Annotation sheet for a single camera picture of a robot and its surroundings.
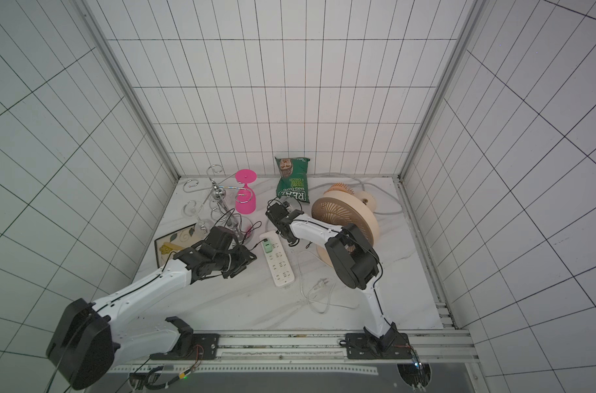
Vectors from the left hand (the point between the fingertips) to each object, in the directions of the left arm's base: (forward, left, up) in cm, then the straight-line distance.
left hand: (249, 265), depth 82 cm
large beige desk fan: (+8, -29, +23) cm, 38 cm away
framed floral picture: (+11, +36, -7) cm, 38 cm away
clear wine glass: (+10, +17, +19) cm, 27 cm away
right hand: (+18, -15, -5) cm, 24 cm away
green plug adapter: (+8, -6, -1) cm, 10 cm away
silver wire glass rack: (+15, +10, +19) cm, 26 cm away
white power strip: (-1, -11, -5) cm, 12 cm away
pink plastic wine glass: (+24, +4, +8) cm, 25 cm away
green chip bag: (+39, -14, +1) cm, 42 cm away
